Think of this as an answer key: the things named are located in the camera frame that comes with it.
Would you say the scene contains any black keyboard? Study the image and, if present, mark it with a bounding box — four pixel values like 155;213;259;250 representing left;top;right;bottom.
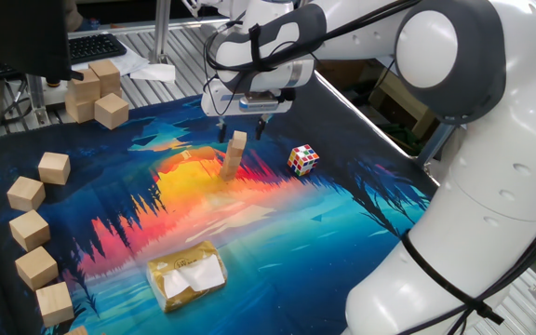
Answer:
67;32;128;66

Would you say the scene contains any gold tissue pack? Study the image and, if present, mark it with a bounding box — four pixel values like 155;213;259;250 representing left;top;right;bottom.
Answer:
145;240;229;314

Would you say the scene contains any aluminium frame bar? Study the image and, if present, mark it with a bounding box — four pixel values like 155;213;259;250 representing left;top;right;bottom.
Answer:
149;0;172;65

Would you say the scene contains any black monitor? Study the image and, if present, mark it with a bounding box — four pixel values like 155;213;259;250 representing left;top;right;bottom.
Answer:
0;0;86;83

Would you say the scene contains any Rubik's cube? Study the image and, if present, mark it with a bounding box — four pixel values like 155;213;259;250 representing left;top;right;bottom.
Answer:
287;143;320;178

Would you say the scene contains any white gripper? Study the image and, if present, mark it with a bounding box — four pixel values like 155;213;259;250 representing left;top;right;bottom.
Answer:
200;76;296;144

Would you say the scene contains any colourful landscape print mat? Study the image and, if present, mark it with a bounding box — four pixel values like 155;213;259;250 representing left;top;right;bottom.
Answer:
0;74;441;335

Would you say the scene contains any folded white paper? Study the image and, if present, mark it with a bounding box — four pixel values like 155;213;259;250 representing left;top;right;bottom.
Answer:
128;62;177;84

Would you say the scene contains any silver gripper-mounted camera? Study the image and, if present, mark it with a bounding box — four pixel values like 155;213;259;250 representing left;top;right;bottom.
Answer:
238;94;282;113

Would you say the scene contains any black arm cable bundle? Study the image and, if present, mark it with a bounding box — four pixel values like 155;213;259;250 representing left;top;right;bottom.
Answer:
201;0;536;335

